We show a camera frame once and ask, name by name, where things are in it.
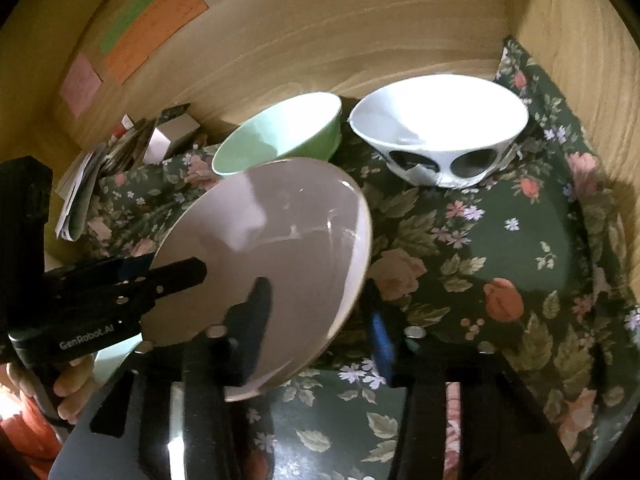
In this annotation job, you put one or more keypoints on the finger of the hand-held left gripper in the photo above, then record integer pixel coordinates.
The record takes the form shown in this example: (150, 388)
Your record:
(100, 272)
(175, 277)

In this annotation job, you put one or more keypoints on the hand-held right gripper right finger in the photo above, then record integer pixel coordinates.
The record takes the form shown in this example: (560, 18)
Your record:
(384, 345)

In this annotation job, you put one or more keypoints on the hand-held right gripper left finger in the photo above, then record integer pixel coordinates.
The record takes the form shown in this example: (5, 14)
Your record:
(210, 375)

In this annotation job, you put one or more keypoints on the pink bowl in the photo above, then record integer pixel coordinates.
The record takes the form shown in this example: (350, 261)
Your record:
(280, 240)

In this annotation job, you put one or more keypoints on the person's left hand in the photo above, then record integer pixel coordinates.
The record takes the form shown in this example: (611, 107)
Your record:
(77, 385)

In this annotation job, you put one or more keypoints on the stack of white papers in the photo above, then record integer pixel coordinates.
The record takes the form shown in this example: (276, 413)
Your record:
(80, 195)

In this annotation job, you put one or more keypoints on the stack of small cards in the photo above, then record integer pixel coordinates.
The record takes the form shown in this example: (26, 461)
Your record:
(125, 145)

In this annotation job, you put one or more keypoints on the small white box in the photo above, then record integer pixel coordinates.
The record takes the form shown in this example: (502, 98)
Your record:
(170, 135)

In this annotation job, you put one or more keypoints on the dark floral tablecloth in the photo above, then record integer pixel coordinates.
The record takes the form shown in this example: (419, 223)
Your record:
(500, 260)

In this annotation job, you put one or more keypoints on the orange garment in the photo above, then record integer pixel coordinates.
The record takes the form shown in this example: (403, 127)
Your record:
(25, 432)

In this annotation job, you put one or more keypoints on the mint green bowl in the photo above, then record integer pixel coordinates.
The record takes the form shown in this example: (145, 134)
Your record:
(280, 130)

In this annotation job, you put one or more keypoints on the pink sticky note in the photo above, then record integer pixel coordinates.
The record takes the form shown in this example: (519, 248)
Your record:
(80, 85)

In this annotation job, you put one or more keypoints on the white bowl with black patches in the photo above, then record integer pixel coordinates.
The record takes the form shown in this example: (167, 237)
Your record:
(440, 110)

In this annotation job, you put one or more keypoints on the orange sticky note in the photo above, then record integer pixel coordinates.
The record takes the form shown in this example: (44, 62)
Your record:
(155, 30)

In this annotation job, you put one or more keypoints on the green sticky note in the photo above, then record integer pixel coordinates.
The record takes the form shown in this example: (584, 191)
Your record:
(127, 22)

